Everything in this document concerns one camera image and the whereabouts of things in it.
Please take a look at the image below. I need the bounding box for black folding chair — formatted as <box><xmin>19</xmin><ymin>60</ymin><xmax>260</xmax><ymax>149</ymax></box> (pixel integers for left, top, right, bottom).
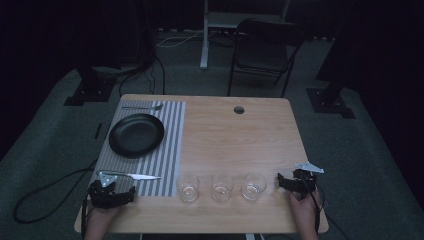
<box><xmin>227</xmin><ymin>18</ymin><xmax>306</xmax><ymax>99</ymax></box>

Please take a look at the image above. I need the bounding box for grey striped placemat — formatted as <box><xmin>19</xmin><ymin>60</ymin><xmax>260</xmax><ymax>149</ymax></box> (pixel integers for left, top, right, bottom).
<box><xmin>89</xmin><ymin>100</ymin><xmax>187</xmax><ymax>198</ymax></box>

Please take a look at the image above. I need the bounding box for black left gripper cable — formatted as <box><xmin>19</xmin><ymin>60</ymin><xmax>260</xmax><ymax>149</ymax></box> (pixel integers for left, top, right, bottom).
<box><xmin>12</xmin><ymin>159</ymin><xmax>100</xmax><ymax>240</ymax></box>

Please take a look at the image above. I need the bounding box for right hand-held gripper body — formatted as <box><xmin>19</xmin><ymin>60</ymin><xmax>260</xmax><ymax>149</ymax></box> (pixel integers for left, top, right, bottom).
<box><xmin>286</xmin><ymin>161</ymin><xmax>325</xmax><ymax>201</ymax></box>

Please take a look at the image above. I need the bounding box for clear drinking glass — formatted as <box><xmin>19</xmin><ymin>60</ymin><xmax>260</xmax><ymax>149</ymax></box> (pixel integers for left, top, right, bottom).
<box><xmin>176</xmin><ymin>173</ymin><xmax>201</xmax><ymax>204</ymax></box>
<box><xmin>241</xmin><ymin>171</ymin><xmax>268</xmax><ymax>202</ymax></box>
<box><xmin>210</xmin><ymin>173</ymin><xmax>235</xmax><ymax>203</ymax></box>

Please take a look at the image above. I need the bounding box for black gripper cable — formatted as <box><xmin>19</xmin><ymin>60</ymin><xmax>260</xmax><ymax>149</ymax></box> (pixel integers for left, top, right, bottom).
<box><xmin>299</xmin><ymin>176</ymin><xmax>351</xmax><ymax>240</ymax></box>
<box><xmin>12</xmin><ymin>159</ymin><xmax>100</xmax><ymax>240</ymax></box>

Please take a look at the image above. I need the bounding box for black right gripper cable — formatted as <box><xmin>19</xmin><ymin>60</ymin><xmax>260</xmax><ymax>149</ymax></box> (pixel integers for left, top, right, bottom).
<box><xmin>299</xmin><ymin>176</ymin><xmax>351</xmax><ymax>240</ymax></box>

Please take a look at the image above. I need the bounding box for black plate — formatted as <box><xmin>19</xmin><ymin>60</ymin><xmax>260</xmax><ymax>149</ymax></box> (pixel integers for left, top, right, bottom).
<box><xmin>108</xmin><ymin>113</ymin><xmax>166</xmax><ymax>159</ymax></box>

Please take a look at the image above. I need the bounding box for person's right hand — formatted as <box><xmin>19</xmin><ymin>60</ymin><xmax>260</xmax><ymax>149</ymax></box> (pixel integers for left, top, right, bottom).
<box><xmin>288</xmin><ymin>191</ymin><xmax>322</xmax><ymax>240</ymax></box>

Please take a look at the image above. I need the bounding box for silver table knife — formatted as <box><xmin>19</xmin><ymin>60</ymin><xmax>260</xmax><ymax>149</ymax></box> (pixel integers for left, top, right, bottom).
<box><xmin>96</xmin><ymin>170</ymin><xmax>162</xmax><ymax>182</ymax></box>

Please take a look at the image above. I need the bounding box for white floor cable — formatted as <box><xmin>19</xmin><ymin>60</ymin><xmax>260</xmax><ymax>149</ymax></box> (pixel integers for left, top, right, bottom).
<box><xmin>156</xmin><ymin>30</ymin><xmax>218</xmax><ymax>49</ymax></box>

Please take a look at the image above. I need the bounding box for black floor cable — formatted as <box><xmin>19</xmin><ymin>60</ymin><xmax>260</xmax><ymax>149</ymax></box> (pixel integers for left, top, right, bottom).
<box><xmin>118</xmin><ymin>54</ymin><xmax>167</xmax><ymax>98</ymax></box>

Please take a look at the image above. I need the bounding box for silver fork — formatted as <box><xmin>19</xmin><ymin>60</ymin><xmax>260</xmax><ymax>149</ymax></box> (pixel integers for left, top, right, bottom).
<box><xmin>121</xmin><ymin>103</ymin><xmax>165</xmax><ymax>112</ymax></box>

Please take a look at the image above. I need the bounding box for person's left hand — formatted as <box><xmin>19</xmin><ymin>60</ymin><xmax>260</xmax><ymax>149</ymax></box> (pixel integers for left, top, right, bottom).
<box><xmin>83</xmin><ymin>203</ymin><xmax>125</xmax><ymax>240</ymax></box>

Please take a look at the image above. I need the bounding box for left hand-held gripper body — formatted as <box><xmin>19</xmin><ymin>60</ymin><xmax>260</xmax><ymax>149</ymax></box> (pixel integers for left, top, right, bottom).
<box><xmin>87</xmin><ymin>170</ymin><xmax>132</xmax><ymax>210</ymax></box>

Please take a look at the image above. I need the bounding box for black stand with base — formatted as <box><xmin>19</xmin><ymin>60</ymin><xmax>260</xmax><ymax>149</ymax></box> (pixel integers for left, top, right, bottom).
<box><xmin>305</xmin><ymin>0</ymin><xmax>357</xmax><ymax>120</ymax></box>
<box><xmin>63</xmin><ymin>63</ymin><xmax>118</xmax><ymax>107</ymax></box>

